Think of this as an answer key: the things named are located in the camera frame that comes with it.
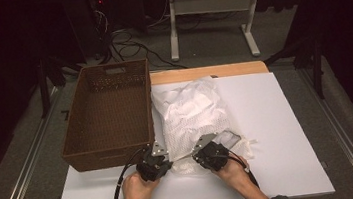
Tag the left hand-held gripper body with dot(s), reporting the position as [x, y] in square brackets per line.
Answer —
[149, 169]

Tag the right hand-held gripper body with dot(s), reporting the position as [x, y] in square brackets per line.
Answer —
[214, 157]

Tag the white mesh laundry bag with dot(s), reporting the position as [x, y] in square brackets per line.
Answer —
[193, 117]

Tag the brown woven basket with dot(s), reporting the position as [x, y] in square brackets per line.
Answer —
[106, 121]

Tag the person's right hand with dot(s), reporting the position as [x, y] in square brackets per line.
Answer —
[233, 175]

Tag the person's left hand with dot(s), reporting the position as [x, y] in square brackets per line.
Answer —
[136, 194]

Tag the white table board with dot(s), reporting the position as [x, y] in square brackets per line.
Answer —
[284, 117]

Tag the black stand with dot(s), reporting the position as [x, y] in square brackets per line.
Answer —
[44, 94]
[318, 70]

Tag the white-framed background desk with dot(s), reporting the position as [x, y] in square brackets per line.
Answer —
[210, 4]

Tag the metal floor rail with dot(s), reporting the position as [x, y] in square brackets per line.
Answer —
[22, 177]
[347, 147]

